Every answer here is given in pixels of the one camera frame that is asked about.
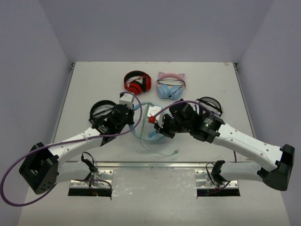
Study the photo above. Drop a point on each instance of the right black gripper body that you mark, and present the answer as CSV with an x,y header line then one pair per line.
x,y
170,126

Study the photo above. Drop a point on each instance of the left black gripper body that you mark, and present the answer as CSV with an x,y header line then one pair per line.
x,y
129,117

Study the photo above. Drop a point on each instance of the light blue headphones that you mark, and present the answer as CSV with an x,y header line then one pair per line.
x,y
151,136

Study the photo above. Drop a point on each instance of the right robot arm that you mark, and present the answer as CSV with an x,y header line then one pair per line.
x,y
267,163

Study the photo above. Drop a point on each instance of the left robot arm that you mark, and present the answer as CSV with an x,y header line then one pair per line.
x,y
48,165

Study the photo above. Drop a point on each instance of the white black headphones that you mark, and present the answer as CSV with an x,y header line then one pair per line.
x,y
213,103

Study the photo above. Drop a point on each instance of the pink blue cat-ear headphones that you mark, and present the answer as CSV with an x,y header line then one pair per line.
x,y
170,85

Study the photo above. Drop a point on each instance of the red headphones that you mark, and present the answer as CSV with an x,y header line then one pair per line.
x,y
137,82

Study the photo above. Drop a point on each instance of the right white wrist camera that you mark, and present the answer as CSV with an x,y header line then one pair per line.
x,y
155,115

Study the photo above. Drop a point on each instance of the metal rail bracket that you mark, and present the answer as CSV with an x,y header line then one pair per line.
x,y
145,164

